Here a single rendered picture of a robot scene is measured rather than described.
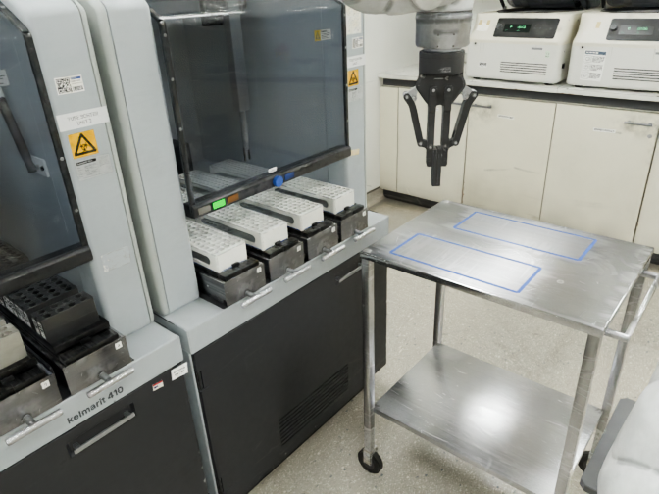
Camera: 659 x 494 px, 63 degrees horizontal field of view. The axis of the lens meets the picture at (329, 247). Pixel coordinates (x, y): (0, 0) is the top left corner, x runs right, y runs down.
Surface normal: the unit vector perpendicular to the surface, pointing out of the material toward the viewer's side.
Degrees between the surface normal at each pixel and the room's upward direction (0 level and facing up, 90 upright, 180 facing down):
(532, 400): 0
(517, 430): 0
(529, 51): 90
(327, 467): 0
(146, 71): 90
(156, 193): 90
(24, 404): 90
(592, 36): 59
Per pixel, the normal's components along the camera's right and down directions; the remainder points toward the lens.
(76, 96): 0.76, 0.26
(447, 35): -0.06, 0.44
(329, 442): -0.04, -0.90
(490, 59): -0.67, 0.36
